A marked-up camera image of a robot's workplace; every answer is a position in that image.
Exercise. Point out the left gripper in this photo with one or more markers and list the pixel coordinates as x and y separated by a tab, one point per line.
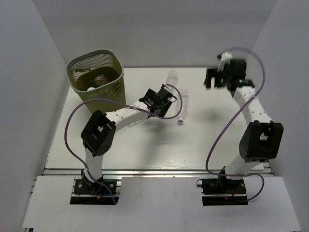
150	93

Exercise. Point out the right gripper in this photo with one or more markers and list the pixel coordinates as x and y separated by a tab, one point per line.
210	73

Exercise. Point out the crushed clear bottle white cap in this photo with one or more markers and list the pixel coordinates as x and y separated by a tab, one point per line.
135	123

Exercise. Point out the clear bottle blue cap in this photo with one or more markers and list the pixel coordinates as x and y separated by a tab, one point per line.
172	78
184	109

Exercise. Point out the clear crushed bottle front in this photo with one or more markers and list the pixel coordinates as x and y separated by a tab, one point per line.
101	80

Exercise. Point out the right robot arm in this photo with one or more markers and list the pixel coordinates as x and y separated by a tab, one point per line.
262	137

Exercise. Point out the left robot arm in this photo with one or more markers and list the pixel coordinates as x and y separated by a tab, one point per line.
98	134

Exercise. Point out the olive green mesh bin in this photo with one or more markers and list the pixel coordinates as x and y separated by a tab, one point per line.
97	75

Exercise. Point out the clear bottle blue cap back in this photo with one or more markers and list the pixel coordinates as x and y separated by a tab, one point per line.
172	78

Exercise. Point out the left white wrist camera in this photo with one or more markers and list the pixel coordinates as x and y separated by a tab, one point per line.
168	88

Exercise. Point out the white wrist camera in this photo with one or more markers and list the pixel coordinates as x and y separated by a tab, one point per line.
168	88
224	58

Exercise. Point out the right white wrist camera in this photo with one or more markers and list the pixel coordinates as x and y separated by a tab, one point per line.
224	58

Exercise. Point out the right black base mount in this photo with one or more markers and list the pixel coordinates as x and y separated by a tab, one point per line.
222	192

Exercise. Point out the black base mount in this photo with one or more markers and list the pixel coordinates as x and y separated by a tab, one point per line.
222	192
99	195

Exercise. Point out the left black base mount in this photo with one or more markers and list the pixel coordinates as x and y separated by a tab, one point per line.
99	195

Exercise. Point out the aluminium front rail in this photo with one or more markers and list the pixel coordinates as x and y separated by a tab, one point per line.
119	172

